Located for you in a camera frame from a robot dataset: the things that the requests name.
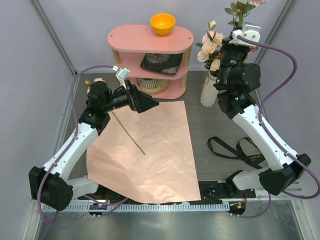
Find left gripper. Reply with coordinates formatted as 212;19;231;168
103;80;159;114

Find pale pink flower stem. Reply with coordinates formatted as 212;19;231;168
208;20;217;34

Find pink wrapping paper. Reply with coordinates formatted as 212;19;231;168
86;101;201;204

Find peach and orange flower bunch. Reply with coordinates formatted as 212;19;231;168
196;31;224;74

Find light pink rose spray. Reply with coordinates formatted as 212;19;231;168
224;0;269;27

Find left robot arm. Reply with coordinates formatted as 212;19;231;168
28;80;159;211

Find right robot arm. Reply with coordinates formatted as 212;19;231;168
214;41;311;198

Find white ribbed ceramic vase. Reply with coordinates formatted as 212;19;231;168
200;73;219;107

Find pink three-tier shelf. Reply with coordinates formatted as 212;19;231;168
107;24;194;100

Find black floral square plate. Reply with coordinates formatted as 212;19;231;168
140;53;184;75

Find orange plastic bowl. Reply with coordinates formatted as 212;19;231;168
150;13;176;36

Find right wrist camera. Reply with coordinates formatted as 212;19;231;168
228;22;262;48

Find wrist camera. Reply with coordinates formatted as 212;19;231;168
112;65;130;89
228;22;262;48

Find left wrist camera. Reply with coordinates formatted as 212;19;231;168
112;65;130;89

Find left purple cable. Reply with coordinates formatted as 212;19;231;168
36;64;130;223

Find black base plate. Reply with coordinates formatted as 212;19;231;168
87;181;256;205

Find aluminium rail frame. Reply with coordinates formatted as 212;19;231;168
31;179;306;212

